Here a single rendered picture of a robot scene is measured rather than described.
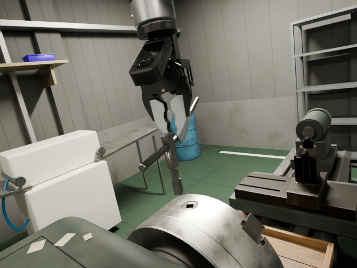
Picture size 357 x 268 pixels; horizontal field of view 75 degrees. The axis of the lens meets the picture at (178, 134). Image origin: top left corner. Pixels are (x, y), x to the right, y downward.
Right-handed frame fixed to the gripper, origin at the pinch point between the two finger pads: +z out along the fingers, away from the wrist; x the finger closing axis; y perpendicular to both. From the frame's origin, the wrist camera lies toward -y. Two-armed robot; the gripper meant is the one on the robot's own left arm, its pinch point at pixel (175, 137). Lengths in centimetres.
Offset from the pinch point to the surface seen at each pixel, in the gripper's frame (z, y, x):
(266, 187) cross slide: 40, 57, -13
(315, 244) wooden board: 48, 34, -26
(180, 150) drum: 108, 342, 137
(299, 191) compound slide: 35, 45, -24
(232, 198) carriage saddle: 44, 56, 2
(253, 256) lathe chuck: 19.6, -6.2, -11.9
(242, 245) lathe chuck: 17.9, -6.1, -10.3
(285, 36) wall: -46, 369, -55
